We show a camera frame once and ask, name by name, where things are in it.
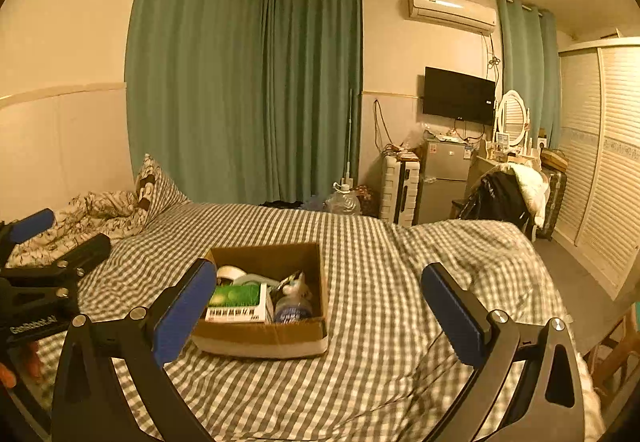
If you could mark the white oval vanity mirror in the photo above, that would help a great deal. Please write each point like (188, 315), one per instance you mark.
(512, 117)

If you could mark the clear bottle with blue label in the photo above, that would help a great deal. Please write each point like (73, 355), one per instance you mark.
(295, 312)

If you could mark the dark suitcase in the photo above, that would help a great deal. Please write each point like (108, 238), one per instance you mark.
(552, 202)

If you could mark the white air conditioner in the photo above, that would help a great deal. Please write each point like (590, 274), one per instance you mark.
(450, 11)

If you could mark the white mop pole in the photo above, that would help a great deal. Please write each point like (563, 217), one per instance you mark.
(351, 132)

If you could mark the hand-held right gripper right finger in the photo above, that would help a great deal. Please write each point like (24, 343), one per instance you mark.
(450, 317)

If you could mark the cardboard box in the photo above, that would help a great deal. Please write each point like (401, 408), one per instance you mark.
(260, 337)

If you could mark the light green window curtain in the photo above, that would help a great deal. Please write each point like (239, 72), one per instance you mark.
(530, 72)

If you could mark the roll of packing tape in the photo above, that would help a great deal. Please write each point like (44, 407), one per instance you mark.
(230, 273)

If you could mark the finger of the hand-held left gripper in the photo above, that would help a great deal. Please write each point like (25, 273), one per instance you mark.
(32, 224)
(85, 252)

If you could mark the large clear water jug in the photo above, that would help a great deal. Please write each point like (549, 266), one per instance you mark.
(344, 201)

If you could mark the wooden chair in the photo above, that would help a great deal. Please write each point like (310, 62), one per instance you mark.
(612, 352)

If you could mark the brown flower patterned pillow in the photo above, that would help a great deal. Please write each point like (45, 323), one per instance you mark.
(155, 187)

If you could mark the person's left hand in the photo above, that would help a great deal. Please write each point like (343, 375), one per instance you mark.
(35, 362)

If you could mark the green and white medicine box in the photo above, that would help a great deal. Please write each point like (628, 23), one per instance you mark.
(235, 304)

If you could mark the floral quilt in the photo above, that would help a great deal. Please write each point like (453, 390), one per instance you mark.
(95, 212)

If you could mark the black clothing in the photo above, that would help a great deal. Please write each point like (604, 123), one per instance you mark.
(500, 199)

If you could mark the white ribbed suitcase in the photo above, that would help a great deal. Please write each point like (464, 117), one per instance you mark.
(400, 192)

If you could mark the white puffy jacket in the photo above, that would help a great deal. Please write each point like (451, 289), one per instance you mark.
(530, 187)

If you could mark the clear plastic bag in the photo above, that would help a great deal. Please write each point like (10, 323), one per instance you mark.
(415, 137)

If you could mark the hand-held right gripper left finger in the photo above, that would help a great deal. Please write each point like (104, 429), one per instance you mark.
(182, 312)

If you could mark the black wall television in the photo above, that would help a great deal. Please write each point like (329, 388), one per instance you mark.
(457, 94)

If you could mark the white louvered wardrobe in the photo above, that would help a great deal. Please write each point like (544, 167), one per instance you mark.
(600, 162)

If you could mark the silver small fridge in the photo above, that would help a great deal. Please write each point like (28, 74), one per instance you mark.
(442, 182)

